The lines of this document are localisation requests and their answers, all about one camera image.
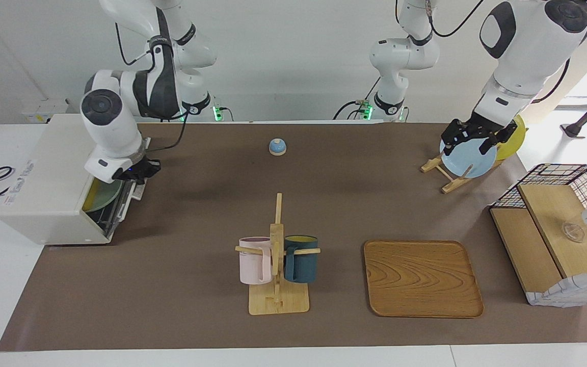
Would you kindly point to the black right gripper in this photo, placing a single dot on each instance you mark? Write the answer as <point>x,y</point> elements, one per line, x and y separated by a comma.
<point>140,168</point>

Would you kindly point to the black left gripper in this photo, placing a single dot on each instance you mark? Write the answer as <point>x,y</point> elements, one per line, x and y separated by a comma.
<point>477,126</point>

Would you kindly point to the pale green plate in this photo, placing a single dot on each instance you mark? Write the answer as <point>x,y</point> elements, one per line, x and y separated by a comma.
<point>107,196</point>

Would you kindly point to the glass oven door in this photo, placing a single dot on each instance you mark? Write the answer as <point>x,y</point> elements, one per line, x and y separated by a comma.
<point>120,214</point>

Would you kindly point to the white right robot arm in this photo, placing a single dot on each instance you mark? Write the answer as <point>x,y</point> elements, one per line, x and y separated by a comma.
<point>110,132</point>

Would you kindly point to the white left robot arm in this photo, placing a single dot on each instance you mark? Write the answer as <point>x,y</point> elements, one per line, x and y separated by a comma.
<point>528,51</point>

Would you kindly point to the white toaster oven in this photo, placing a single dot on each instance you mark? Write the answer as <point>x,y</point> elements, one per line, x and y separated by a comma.
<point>54,168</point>

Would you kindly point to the light blue plate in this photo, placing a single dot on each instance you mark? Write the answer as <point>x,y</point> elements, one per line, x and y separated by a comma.
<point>469,160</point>

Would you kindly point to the wooden plate rack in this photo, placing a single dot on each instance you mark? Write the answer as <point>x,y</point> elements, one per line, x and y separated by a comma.
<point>432,164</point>

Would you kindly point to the yellow plate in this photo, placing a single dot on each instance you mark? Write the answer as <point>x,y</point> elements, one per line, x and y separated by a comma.
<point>515,142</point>

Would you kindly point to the wooden two-tier shelf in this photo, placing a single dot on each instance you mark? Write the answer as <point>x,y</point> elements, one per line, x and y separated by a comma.
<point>528,244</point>

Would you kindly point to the white power box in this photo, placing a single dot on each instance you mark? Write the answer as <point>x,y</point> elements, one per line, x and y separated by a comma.
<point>44,109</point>

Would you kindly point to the brown table mat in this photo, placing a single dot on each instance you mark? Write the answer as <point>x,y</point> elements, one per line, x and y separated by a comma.
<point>171,295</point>

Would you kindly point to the small clear glass dish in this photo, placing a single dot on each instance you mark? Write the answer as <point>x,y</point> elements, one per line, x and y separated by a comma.
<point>574,233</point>

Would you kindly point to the pink mug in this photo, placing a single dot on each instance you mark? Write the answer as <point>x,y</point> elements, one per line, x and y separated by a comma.
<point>252,262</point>

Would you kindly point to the wooden serving tray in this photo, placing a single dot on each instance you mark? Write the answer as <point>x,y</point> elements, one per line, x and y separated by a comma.
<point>421,280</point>

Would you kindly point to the small blue call bell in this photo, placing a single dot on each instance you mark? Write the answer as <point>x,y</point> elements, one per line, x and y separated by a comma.
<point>277,148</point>

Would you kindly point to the white checked cloth liner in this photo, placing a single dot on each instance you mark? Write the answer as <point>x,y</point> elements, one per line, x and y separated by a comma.
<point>568,293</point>

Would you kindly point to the dark blue mug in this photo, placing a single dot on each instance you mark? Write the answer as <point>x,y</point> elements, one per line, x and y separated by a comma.
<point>303,265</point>

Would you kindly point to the wooden mug tree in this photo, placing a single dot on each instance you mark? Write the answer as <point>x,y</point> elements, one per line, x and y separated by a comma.
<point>278,303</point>

